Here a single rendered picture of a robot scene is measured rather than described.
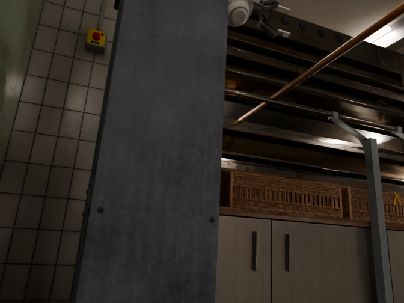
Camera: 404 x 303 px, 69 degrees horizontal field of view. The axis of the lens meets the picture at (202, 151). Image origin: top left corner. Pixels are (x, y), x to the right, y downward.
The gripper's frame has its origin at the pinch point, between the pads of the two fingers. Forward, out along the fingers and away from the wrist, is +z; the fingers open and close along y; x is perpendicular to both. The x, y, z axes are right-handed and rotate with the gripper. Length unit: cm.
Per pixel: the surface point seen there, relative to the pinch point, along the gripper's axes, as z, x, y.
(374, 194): 41, 5, 79
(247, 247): -18, -1, 104
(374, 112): 103, -42, 9
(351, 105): 81, -41, 9
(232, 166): 0, -55, 61
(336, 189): 29, -5, 77
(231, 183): -23, -7, 80
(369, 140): 41, 5, 54
